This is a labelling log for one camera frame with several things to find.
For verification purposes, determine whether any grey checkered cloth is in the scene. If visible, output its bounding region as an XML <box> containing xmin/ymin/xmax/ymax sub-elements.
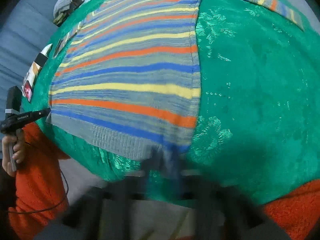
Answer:
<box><xmin>53</xmin><ymin>0</ymin><xmax>81</xmax><ymax>17</ymax></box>

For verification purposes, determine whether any black cable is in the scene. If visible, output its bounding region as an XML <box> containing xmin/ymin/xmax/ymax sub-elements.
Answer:
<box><xmin>7</xmin><ymin>169</ymin><xmax>69</xmax><ymax>214</ymax></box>

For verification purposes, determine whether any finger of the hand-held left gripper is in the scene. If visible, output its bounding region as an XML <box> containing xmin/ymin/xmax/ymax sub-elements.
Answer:
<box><xmin>22</xmin><ymin>108</ymin><xmax>51</xmax><ymax>124</ymax></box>

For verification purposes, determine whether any green embossed blanket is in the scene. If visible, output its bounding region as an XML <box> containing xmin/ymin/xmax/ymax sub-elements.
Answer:
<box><xmin>21</xmin><ymin>0</ymin><xmax>320</xmax><ymax>208</ymax></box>

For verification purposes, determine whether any person's left forearm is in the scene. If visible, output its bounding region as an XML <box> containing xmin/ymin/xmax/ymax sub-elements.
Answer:
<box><xmin>7</xmin><ymin>121</ymin><xmax>71</xmax><ymax>240</ymax></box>

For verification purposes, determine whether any person's orange fleece clothing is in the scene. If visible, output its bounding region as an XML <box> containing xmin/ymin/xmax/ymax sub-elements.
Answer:
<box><xmin>261</xmin><ymin>180</ymin><xmax>320</xmax><ymax>240</ymax></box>

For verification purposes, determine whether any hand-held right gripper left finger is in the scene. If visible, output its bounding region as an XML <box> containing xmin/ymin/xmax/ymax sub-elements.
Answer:
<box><xmin>136</xmin><ymin>147</ymin><xmax>165</xmax><ymax>202</ymax></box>

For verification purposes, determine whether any person's left hand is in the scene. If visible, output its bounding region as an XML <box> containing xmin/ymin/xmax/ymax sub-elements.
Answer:
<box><xmin>2</xmin><ymin>128</ymin><xmax>26</xmax><ymax>178</ymax></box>

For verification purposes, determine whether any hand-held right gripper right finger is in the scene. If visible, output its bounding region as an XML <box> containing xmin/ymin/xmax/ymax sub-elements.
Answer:
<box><xmin>170</xmin><ymin>146</ymin><xmax>203</xmax><ymax>203</ymax></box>

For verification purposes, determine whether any olive patterned cloth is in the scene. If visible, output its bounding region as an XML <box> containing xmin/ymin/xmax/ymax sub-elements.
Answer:
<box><xmin>52</xmin><ymin>11</ymin><xmax>67</xmax><ymax>27</ymax></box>

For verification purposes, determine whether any striped knit sweater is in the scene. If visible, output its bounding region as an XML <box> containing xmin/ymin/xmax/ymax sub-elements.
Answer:
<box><xmin>49</xmin><ymin>0</ymin><xmax>304</xmax><ymax>161</ymax></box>

